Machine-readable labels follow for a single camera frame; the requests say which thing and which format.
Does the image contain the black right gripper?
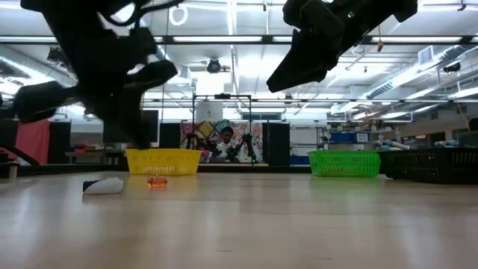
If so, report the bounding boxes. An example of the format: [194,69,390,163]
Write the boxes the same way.
[266,6,379,93]

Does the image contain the white ghost figure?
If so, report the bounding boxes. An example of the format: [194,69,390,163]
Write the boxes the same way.
[82,176,124,196]

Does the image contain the black plastic basket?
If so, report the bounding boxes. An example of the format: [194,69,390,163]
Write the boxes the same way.
[376,147,478,185]

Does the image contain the white hanging ring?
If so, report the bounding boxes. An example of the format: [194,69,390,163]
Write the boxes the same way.
[168,4,189,27]

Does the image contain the white board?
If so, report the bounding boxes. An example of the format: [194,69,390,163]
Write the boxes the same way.
[195,101,224,123]

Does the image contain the black table edge rail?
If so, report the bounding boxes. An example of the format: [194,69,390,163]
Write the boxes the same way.
[0,163,314,176]

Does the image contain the blue storage bin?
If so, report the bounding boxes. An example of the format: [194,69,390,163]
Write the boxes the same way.
[330,132,370,143]

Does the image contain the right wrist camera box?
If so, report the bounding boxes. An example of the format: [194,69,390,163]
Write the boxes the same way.
[282,0,344,37]

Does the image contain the black computer monitor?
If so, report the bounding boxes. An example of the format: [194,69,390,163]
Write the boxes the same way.
[102,109,159,143]

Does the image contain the white ceiling vent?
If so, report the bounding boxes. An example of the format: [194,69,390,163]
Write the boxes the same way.
[418,45,434,65]

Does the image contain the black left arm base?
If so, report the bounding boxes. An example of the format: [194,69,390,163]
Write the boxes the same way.
[0,144,42,167]

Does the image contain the yellow plastic basket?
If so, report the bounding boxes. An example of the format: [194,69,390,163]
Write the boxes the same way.
[125,148,203,176]

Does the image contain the cluttered background desk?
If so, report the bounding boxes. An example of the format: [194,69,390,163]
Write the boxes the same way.
[65,143,126,165]

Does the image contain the person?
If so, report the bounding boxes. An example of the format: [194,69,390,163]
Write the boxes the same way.
[214,126,242,164]

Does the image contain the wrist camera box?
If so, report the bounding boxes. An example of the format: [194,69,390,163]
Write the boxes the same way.
[108,26,158,70]
[282,0,344,37]

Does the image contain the white tube bundle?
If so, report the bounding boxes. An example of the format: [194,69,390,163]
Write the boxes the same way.
[375,139,410,150]

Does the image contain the red hanging cloth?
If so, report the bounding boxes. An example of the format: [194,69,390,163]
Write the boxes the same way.
[15,119,52,165]

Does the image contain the orange translucent pumpkin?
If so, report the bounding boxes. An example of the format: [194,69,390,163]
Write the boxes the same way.
[146,176,168,190]

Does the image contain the colourful patchwork quilt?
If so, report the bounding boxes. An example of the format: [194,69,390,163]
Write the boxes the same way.
[180,120,264,150]

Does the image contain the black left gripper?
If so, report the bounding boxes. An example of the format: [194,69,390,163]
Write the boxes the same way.
[13,36,179,149]

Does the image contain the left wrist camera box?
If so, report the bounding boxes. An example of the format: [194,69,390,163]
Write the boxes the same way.
[108,26,158,70]

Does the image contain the black overhead beam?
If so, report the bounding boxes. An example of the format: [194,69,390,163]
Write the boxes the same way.
[0,35,478,46]

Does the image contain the black room panel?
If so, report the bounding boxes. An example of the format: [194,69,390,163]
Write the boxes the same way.
[159,122,181,149]
[48,121,72,165]
[262,122,291,167]

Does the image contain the green plastic basket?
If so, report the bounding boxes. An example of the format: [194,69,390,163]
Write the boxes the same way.
[308,149,381,178]

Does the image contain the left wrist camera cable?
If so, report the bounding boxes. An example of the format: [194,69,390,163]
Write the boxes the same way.
[99,0,186,27]

